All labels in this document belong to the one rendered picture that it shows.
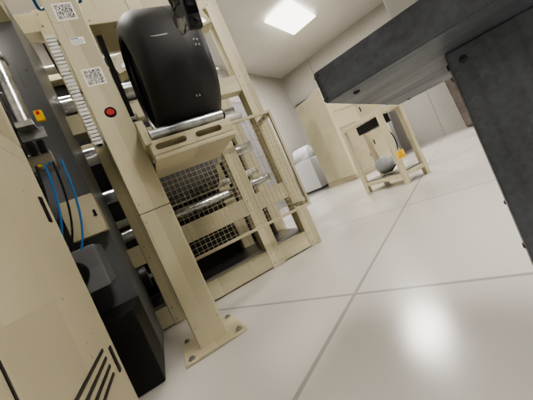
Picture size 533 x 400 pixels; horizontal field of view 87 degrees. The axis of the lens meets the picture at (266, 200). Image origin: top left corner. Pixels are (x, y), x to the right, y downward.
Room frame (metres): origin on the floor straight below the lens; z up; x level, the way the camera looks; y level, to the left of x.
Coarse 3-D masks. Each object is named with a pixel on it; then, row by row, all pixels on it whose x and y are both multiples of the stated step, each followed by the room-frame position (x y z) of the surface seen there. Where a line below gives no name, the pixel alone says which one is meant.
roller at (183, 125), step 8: (216, 112) 1.26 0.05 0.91; (184, 120) 1.21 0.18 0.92; (192, 120) 1.22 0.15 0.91; (200, 120) 1.23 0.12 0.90; (208, 120) 1.24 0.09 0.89; (216, 120) 1.27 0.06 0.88; (160, 128) 1.17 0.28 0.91; (168, 128) 1.17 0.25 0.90; (176, 128) 1.19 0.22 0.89; (184, 128) 1.20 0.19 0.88; (192, 128) 1.23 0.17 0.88; (152, 136) 1.15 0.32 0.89; (160, 136) 1.17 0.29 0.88
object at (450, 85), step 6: (450, 84) 5.86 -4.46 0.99; (450, 90) 5.91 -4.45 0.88; (456, 90) 5.81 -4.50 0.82; (456, 96) 5.84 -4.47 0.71; (456, 102) 5.87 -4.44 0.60; (462, 102) 5.80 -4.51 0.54; (462, 108) 5.83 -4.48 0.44; (462, 114) 5.86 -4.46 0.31; (468, 120) 5.82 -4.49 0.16; (468, 126) 5.87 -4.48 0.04
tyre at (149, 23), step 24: (120, 24) 1.15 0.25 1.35; (144, 24) 1.09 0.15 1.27; (168, 24) 1.12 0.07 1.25; (144, 48) 1.08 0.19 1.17; (168, 48) 1.10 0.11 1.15; (192, 48) 1.13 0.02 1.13; (144, 72) 1.10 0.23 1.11; (168, 72) 1.10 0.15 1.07; (192, 72) 1.14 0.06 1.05; (216, 72) 1.22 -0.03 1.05; (144, 96) 1.56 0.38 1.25; (168, 96) 1.13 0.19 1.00; (192, 96) 1.18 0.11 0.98; (216, 96) 1.24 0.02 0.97; (168, 120) 1.20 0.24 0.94
